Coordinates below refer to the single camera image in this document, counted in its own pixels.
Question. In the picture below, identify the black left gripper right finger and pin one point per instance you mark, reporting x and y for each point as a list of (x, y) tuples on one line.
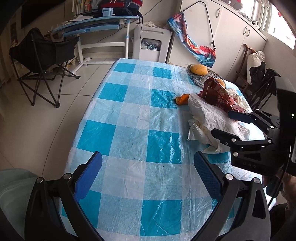
[(210, 174)]

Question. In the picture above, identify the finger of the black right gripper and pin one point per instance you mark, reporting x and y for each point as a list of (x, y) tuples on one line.
[(229, 142)]

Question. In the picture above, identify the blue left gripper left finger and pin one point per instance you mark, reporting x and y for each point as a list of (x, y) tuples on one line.
[(85, 174)]

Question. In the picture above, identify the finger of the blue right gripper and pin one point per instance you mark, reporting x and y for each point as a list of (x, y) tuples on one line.
[(243, 117)]

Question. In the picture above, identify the white plastic bag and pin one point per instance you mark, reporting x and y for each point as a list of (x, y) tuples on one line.
[(206, 117)]

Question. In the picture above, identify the red snack bag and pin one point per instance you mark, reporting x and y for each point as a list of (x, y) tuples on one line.
[(225, 99)]

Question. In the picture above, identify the small orange peel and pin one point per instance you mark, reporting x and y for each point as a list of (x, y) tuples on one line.
[(182, 100)]

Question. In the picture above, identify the person's right hand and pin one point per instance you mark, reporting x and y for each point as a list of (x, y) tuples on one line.
[(289, 190)]

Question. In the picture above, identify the black folded stroller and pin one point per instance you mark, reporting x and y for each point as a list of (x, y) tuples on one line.
[(262, 85)]

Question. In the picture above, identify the blue checkered plastic tablecloth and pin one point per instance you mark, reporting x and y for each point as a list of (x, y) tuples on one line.
[(148, 187)]

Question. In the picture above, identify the woven fruit plate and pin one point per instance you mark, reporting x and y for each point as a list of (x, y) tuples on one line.
[(199, 80)]

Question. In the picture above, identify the grey green sofa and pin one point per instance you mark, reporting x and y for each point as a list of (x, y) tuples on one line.
[(16, 188)]

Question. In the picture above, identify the yellow mango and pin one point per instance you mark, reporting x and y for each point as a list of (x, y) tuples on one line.
[(199, 69)]

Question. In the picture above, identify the white storage cabinet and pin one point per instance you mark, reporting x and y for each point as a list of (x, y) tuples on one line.
[(214, 21)]

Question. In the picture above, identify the black folding camp chair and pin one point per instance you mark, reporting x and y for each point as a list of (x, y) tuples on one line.
[(45, 60)]

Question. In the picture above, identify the blue study desk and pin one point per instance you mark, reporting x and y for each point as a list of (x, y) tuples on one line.
[(80, 26)]

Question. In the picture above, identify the dark blue backpack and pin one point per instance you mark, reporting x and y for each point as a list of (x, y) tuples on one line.
[(122, 7)]

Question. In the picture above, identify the row of books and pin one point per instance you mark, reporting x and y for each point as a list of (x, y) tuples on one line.
[(84, 6)]

